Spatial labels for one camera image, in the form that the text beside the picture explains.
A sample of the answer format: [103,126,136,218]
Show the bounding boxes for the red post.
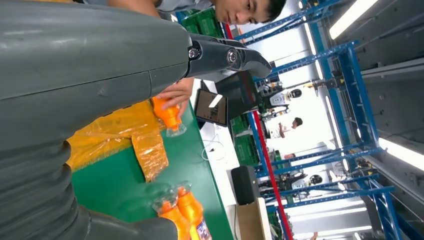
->
[222,23,295,240]

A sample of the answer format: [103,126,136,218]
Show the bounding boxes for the ceiling light strip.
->
[303,21,325,80]
[325,96,343,149]

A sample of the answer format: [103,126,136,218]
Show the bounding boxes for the black screen panel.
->
[214,70,260,121]

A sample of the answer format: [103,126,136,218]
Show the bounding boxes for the ceiling light panel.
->
[328,0,380,41]
[378,137,424,172]

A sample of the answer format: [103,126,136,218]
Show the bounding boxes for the black tablet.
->
[193,88,229,128]

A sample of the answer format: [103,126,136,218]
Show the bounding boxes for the black case bag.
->
[230,165,261,206]

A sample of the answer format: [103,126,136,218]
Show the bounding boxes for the white cable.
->
[201,132,227,162]

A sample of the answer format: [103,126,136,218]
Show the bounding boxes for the green crate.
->
[233,134,262,168]
[230,113,252,136]
[180,8,226,39]

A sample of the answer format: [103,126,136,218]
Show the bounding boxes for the person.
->
[264,116,304,140]
[72,0,287,118]

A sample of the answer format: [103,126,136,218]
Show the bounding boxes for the cardboard box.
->
[236,197,273,240]

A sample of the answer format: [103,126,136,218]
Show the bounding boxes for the yellow plastic-wrapped board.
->
[66,99,170,184]

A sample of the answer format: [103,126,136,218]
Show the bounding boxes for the white table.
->
[190,79,244,240]

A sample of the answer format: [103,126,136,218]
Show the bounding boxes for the blue metal rack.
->
[175,0,424,240]

